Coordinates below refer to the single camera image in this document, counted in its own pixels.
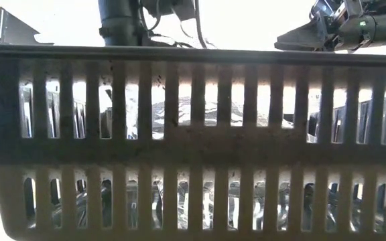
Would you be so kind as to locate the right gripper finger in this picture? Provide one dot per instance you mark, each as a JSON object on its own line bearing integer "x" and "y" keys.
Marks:
{"x": 303, "y": 38}

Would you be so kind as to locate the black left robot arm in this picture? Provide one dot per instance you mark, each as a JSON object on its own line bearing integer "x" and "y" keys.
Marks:
{"x": 117, "y": 20}

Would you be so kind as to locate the black slotted plastic basket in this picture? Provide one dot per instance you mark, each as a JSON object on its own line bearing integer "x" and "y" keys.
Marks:
{"x": 193, "y": 150}

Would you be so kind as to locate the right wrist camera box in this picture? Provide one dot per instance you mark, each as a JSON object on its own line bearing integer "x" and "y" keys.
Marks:
{"x": 323, "y": 6}

